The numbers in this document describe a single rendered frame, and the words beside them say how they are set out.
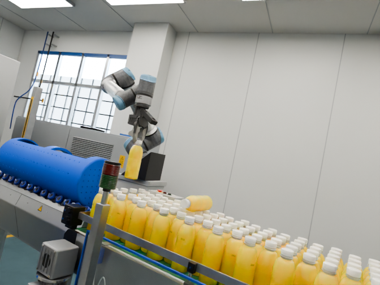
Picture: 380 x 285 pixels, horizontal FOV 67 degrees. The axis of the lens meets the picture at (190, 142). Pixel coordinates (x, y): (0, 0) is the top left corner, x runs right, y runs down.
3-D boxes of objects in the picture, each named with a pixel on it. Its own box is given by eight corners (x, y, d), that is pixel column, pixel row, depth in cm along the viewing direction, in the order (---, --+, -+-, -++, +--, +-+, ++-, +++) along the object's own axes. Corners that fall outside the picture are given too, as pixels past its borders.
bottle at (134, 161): (137, 180, 148) (145, 145, 150) (124, 177, 147) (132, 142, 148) (136, 178, 155) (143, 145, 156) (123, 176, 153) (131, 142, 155)
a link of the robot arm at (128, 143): (132, 163, 251) (123, 147, 255) (149, 153, 255) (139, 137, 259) (130, 158, 236) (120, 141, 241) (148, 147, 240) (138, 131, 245)
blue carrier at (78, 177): (33, 176, 217) (40, 139, 217) (113, 206, 171) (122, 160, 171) (-8, 176, 193) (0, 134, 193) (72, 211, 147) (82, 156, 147)
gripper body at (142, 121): (135, 127, 160) (140, 107, 161) (147, 129, 155) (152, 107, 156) (126, 124, 153) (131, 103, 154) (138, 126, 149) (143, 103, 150)
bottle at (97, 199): (97, 227, 143) (106, 190, 144) (104, 231, 138) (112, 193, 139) (83, 227, 138) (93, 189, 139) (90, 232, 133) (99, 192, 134)
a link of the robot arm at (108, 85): (95, 79, 214) (112, 96, 156) (110, 72, 216) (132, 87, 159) (102, 93, 219) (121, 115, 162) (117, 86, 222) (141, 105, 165)
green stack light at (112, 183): (107, 186, 110) (110, 173, 111) (119, 190, 107) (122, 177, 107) (94, 185, 105) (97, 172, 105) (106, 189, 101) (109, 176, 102)
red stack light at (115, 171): (110, 173, 111) (112, 163, 111) (122, 176, 107) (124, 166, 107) (97, 172, 105) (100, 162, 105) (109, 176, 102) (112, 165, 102)
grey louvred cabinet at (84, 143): (24, 210, 453) (46, 122, 462) (136, 254, 368) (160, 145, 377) (-10, 214, 404) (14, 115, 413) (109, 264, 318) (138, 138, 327)
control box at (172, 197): (155, 206, 179) (158, 189, 179) (181, 214, 168) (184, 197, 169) (145, 206, 170) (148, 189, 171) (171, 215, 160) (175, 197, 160)
